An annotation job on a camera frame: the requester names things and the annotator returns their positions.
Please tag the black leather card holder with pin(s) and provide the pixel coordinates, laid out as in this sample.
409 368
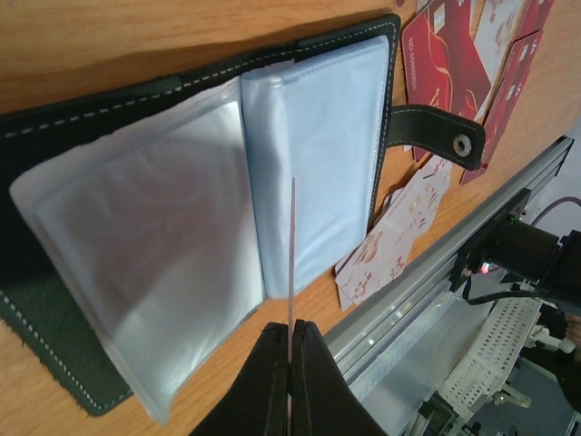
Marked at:
140 227

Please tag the red card column upper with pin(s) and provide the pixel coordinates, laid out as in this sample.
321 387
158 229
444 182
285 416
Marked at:
502 98

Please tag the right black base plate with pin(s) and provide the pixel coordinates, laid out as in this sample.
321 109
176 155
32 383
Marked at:
481 244

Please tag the white card lower middle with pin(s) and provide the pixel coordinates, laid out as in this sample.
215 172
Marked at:
414 209

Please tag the white card upper pile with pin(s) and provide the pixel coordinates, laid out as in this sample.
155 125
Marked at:
496 28

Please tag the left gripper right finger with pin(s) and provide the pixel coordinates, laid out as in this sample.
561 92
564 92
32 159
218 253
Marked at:
322 402

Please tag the red card centre pile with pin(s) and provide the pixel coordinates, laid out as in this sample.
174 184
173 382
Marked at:
442 66

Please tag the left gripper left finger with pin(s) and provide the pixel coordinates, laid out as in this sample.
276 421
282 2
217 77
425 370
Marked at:
256 403

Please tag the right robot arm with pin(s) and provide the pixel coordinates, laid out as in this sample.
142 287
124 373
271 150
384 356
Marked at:
549 263

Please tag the grey slotted cable duct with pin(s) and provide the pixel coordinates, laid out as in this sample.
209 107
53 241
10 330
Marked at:
489 360

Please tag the red card magnetic stripe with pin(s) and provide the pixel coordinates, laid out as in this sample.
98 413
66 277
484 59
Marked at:
291 302

